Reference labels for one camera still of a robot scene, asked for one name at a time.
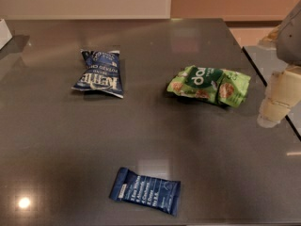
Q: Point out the grey side table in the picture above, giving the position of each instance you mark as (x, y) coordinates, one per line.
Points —
(282, 97)

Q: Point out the blue kettle chips bag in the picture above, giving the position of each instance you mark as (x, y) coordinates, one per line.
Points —
(102, 73)

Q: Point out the white box at left edge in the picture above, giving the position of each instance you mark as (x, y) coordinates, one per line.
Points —
(5, 35)

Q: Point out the green rice chip bag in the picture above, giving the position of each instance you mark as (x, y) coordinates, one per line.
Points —
(214, 86)

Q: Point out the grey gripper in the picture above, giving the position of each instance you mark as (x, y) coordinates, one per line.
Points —
(291, 38)

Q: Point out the blue rxbar blueberry bar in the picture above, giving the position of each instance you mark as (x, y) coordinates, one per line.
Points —
(156, 193)

